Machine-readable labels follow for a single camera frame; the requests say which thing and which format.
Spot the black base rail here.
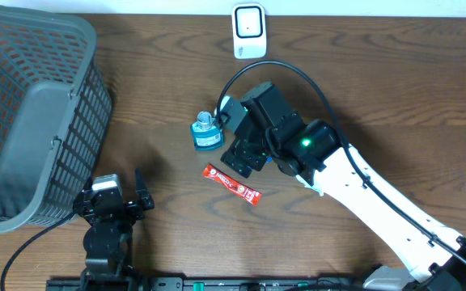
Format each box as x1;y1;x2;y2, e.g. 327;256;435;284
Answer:
45;276;359;291

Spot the grey plastic mesh basket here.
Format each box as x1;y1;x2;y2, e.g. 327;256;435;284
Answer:
0;6;112;233

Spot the mint green wipes packet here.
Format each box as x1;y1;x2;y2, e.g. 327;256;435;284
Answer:
297;176;324;196

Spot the red Nescafe stick sachet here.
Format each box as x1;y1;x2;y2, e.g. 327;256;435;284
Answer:
202;164;262;206

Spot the white barcode scanner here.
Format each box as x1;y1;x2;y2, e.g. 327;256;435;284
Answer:
231;3;267;59

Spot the teal mouthwash bottle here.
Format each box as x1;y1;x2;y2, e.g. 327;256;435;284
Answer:
190;112;225;150

